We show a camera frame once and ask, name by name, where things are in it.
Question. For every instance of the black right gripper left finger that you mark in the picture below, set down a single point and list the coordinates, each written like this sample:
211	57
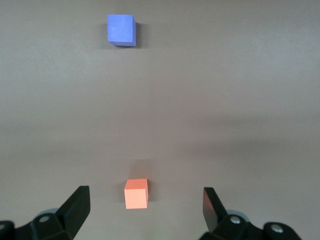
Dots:
72	215

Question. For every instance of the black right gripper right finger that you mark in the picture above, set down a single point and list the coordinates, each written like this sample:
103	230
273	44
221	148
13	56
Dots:
215	215

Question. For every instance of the orange foam block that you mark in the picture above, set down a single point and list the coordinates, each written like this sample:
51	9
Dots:
135	197

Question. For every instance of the purple foam block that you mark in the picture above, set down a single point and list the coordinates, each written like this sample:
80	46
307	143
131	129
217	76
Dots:
120	28

